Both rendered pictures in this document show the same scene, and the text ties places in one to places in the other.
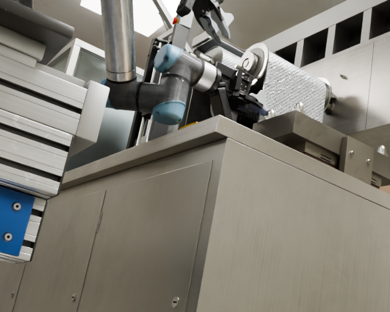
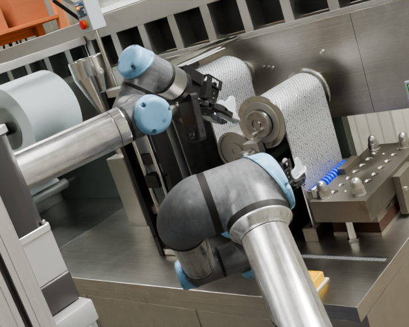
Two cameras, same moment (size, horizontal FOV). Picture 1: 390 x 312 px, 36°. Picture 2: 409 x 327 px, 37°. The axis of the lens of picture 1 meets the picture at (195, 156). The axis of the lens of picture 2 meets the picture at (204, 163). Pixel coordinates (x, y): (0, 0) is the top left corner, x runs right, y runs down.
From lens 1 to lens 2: 129 cm
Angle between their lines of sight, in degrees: 37
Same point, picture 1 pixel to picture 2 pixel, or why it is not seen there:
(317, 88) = (318, 94)
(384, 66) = (374, 45)
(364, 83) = (354, 61)
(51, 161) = not seen: outside the picture
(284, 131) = (359, 219)
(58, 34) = not seen: outside the picture
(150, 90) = (235, 262)
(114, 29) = (198, 263)
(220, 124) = (360, 313)
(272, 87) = (295, 139)
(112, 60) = (198, 273)
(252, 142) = (378, 293)
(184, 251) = not seen: outside the picture
